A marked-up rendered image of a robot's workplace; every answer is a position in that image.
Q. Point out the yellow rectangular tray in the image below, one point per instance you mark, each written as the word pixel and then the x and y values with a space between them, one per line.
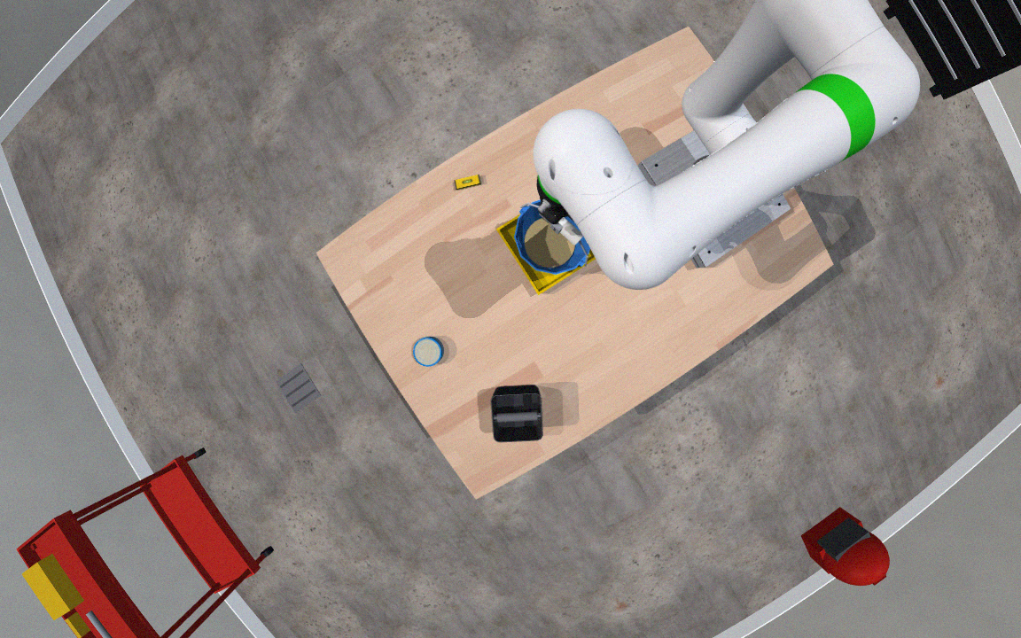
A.
pixel 541 281

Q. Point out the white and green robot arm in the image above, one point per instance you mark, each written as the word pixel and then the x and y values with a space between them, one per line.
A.
pixel 863 86

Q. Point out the blue and grey round tin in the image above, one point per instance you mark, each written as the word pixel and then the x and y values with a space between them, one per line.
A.
pixel 428 351

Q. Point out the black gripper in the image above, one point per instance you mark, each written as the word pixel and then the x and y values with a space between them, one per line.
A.
pixel 551 211

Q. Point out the yellow pocket level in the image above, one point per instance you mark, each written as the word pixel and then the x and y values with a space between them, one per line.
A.
pixel 467 182

